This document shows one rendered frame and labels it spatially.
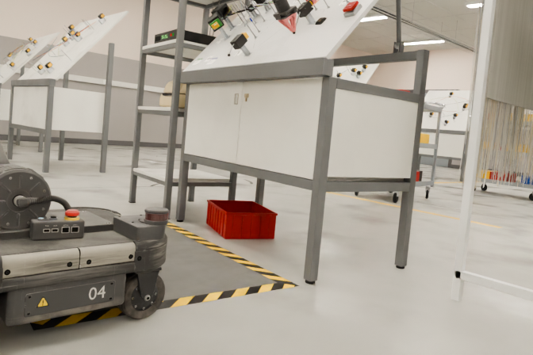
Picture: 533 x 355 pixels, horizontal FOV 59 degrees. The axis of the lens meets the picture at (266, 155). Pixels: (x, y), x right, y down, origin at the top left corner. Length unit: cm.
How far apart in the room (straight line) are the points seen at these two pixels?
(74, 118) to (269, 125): 309
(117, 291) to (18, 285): 25
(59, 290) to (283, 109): 114
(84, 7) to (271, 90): 788
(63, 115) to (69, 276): 365
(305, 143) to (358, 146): 22
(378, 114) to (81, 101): 346
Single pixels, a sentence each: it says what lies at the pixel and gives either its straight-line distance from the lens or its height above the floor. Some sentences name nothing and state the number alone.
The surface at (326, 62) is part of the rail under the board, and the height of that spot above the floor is 85.
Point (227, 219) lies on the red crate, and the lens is 243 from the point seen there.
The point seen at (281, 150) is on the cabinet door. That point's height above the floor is 50.
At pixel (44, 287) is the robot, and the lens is 127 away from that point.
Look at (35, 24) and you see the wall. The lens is 940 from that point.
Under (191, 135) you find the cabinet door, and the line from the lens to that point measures 266.
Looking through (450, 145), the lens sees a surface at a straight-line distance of 883.
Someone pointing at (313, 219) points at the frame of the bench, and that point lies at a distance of 182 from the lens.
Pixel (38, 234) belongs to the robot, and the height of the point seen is 26.
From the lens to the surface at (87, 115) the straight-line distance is 493.
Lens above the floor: 58
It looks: 3 degrees down
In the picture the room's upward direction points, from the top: 5 degrees clockwise
